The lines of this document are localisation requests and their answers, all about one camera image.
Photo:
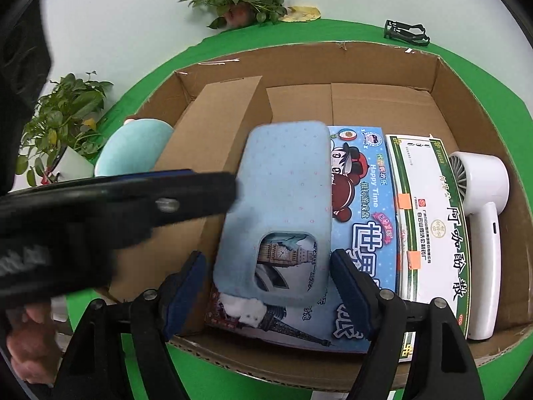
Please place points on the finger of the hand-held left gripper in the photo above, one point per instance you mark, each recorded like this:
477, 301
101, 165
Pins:
187, 193

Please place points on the teal and pink plush toy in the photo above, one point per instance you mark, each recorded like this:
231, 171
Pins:
133, 146

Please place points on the light blue phone case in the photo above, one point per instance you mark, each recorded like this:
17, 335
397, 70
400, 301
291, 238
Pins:
283, 175

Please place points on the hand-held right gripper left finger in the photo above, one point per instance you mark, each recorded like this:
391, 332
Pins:
187, 296

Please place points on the blue cartoon game box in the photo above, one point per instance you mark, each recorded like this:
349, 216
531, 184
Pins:
362, 216

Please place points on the person's left hand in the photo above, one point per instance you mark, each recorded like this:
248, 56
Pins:
29, 341

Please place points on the white and green medicine box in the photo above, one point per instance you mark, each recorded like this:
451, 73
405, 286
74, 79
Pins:
433, 225

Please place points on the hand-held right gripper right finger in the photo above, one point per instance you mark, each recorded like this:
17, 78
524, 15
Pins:
352, 296

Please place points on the large cardboard box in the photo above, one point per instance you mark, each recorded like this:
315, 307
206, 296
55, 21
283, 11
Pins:
458, 108

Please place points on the white hand-held fan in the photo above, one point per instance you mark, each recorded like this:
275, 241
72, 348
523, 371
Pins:
483, 225

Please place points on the black plastic bracket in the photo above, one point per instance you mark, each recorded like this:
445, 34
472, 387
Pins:
406, 33

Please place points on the potted plant in white pot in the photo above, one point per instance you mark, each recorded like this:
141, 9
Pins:
62, 112

